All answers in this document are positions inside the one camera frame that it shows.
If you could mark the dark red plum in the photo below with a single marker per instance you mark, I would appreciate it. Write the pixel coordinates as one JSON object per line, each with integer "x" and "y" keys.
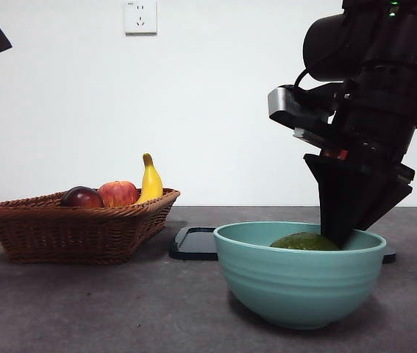
{"x": 81, "y": 198}

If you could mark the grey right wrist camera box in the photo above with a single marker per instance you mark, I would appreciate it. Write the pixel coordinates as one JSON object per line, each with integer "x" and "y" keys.
{"x": 279, "y": 101}

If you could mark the green avocado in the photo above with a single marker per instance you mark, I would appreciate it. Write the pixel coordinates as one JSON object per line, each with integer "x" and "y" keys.
{"x": 303, "y": 243}

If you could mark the yellow banana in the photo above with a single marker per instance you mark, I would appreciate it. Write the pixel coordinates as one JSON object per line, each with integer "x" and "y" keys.
{"x": 151, "y": 184}

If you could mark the white wall socket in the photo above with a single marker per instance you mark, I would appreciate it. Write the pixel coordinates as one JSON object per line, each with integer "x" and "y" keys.
{"x": 140, "y": 18}

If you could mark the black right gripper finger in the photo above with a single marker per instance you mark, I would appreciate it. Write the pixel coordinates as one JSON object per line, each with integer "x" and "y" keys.
{"x": 340, "y": 198}
{"x": 384, "y": 206}

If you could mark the black rectangular tray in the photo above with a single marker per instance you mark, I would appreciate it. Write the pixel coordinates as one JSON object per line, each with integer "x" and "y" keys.
{"x": 193, "y": 244}

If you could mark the red yellow apple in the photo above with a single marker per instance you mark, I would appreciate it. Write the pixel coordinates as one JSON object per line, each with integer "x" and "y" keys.
{"x": 120, "y": 193}

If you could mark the teal ceramic bowl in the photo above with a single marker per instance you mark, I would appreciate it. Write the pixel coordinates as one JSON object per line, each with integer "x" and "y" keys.
{"x": 296, "y": 283}

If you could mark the brown wicker basket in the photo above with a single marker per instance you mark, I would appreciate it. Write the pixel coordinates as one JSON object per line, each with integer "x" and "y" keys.
{"x": 68, "y": 235}

